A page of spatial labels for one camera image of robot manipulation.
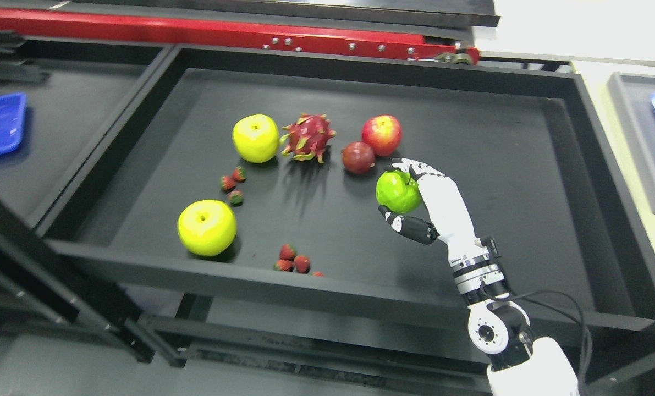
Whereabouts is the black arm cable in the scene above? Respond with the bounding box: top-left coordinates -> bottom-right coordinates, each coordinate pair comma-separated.
481,264 -> 593,396

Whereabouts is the red apple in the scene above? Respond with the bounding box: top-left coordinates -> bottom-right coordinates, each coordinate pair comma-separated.
361,114 -> 403,156

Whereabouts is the dark red plum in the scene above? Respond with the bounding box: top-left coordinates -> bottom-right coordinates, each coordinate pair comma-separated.
342,142 -> 376,175

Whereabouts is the yellow apple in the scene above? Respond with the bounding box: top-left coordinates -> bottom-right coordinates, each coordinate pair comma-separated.
177,200 -> 238,257
232,114 -> 279,164

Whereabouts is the yellow apple upper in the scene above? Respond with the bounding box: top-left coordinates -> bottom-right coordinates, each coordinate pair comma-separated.
232,114 -> 279,164

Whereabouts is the pink dragon fruit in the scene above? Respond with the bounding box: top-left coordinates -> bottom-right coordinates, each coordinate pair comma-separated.
279,113 -> 337,164

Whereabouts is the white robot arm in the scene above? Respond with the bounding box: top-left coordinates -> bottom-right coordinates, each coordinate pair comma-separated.
450,238 -> 580,395

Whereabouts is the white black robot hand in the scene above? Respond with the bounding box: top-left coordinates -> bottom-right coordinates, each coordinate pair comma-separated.
378,158 -> 486,263

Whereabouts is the yellow apple lower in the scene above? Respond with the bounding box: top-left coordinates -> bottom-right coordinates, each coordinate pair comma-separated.
177,200 -> 238,257

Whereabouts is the green apple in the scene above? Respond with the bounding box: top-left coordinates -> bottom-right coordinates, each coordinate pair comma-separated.
375,170 -> 422,213

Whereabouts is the red metal beam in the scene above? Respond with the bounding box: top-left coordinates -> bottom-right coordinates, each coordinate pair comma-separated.
0,8 -> 481,65

